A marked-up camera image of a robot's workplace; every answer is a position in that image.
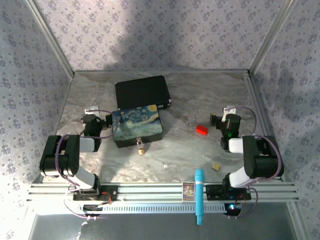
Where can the red block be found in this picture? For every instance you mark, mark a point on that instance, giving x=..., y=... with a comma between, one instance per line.
x=201, y=130

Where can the small wooden cube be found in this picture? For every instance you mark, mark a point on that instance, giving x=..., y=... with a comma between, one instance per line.
x=216, y=167

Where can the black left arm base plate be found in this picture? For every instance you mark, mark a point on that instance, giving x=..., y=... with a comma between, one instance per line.
x=110, y=193

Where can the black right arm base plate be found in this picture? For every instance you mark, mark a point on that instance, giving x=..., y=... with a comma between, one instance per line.
x=215, y=192

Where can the blue toy microphone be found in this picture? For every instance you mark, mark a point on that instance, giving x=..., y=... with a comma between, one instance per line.
x=200, y=190

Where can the aluminium corner post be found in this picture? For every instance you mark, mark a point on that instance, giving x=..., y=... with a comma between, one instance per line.
x=272, y=35
x=50, y=37

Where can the aluminium frame rail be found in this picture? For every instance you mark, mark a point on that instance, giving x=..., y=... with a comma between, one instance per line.
x=150, y=192

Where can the small silver key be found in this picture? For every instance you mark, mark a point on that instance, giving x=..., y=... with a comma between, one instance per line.
x=165, y=166

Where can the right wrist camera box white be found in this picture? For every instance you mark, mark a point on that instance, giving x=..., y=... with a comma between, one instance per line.
x=229, y=110

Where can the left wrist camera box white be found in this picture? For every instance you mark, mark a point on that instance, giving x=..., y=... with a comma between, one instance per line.
x=91, y=110

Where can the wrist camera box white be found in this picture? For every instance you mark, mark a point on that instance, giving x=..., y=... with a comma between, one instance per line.
x=91, y=110
x=229, y=110

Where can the brass padlock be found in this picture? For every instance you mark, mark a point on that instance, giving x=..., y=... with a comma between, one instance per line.
x=141, y=151

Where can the starry night painted box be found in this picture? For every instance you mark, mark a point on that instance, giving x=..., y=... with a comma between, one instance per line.
x=137, y=122

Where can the black flat case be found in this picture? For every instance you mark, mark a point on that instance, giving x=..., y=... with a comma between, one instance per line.
x=140, y=92

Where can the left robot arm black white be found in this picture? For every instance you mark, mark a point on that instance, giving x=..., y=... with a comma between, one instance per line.
x=67, y=150

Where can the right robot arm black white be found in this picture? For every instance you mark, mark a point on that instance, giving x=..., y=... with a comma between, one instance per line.
x=260, y=160

